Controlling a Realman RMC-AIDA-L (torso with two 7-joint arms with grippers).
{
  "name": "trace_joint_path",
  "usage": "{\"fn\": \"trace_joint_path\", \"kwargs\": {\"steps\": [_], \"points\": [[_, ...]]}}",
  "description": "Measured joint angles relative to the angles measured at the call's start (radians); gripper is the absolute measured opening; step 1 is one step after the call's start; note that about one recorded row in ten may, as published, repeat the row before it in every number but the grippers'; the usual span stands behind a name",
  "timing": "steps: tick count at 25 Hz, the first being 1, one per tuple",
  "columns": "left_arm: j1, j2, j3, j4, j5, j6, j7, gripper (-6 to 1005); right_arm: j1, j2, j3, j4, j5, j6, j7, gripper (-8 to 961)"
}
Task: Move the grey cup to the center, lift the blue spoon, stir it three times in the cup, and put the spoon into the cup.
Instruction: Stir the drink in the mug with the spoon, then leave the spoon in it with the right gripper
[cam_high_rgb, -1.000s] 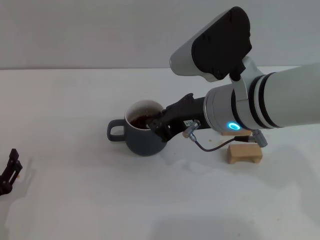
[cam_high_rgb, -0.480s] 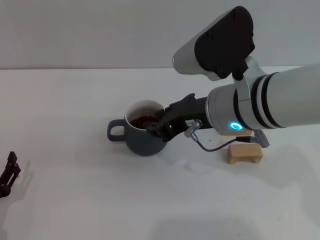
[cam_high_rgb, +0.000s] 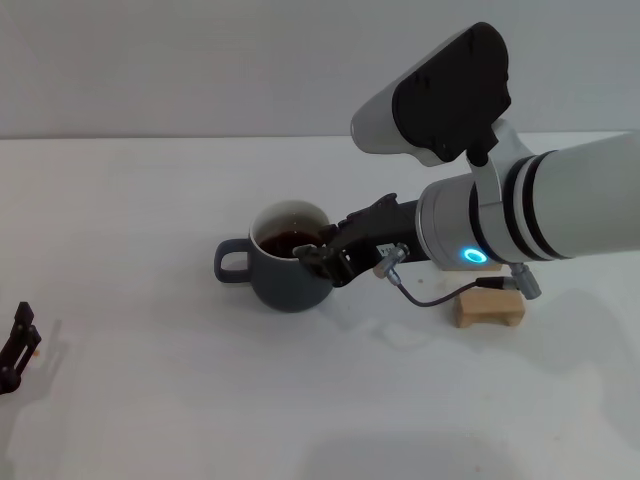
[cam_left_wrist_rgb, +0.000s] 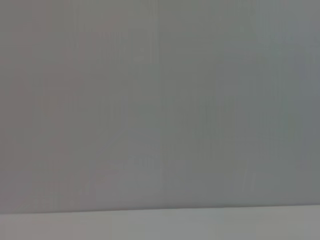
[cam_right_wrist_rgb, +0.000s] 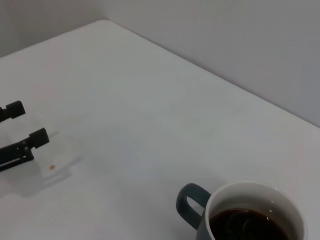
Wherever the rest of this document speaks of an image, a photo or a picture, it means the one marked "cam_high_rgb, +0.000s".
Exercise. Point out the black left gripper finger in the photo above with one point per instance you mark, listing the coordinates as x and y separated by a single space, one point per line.
20 342

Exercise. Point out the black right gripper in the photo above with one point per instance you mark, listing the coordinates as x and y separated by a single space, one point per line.
390 230

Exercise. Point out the dark grey ceramic coffee cup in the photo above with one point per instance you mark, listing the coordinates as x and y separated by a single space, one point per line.
285 285

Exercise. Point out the orange-brown wooden block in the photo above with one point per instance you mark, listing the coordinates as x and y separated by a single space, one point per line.
450 268

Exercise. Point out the light wooden notched block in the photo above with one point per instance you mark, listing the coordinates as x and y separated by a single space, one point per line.
480 310

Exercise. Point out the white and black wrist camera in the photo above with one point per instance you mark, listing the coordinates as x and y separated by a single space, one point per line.
450 95

